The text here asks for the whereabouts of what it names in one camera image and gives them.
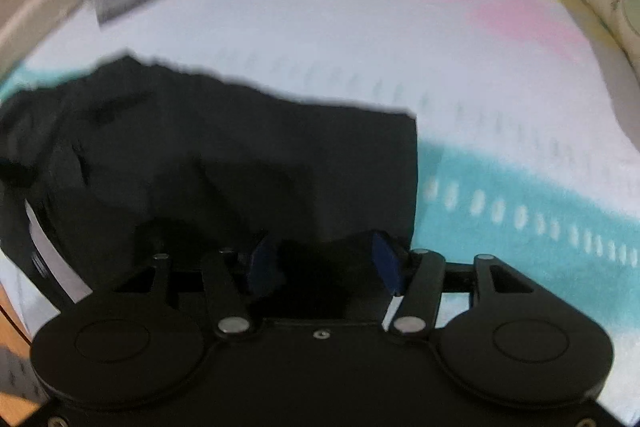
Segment beige long pillow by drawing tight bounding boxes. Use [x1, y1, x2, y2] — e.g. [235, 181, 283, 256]
[1, 0, 82, 77]

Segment wooden bed frame edge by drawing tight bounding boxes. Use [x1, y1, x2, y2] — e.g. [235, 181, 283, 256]
[1, 288, 49, 426]

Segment floral bed sheet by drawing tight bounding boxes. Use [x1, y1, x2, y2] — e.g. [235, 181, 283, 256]
[1, 0, 639, 424]

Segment black pants with white stripe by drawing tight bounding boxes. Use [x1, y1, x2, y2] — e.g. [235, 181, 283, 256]
[1, 56, 418, 309]

